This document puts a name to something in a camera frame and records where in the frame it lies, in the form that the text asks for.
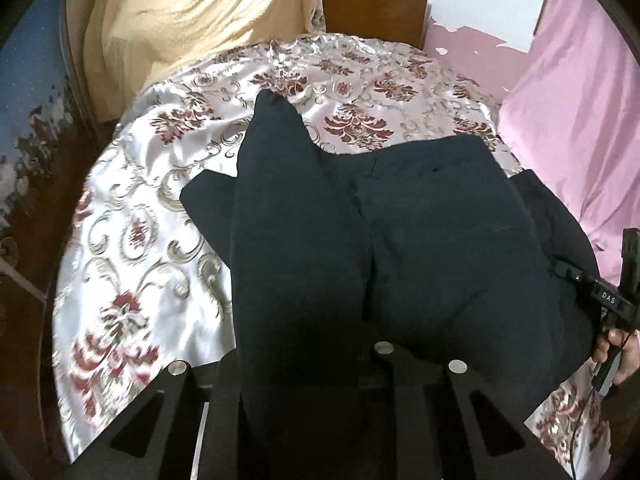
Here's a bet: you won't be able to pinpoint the brown wooden headboard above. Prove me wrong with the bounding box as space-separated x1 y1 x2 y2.
321 0 430 51

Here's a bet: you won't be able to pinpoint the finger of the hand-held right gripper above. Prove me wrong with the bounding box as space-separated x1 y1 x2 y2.
550 259 597 288

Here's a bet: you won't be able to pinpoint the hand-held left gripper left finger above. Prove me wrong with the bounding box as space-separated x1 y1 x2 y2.
65 347 247 480

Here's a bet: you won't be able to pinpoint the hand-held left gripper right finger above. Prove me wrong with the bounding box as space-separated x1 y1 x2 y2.
369 340 572 480

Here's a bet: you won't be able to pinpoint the beige draped cloth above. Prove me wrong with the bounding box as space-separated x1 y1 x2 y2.
82 0 326 123

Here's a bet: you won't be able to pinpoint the black trousers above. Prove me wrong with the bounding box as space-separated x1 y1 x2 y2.
230 90 601 480

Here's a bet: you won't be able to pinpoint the black folded cloth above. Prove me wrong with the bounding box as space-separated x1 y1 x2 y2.
179 167 241 266

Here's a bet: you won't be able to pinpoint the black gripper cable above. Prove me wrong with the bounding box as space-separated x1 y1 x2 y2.
567 330 632 463

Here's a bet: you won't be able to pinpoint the pink curtain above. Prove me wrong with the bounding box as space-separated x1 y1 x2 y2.
497 0 640 286

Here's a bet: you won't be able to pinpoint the person's right hand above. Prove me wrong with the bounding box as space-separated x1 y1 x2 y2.
592 327 640 387

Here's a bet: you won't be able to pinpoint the floral satin bedspread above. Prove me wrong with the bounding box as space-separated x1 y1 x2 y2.
52 32 613 463

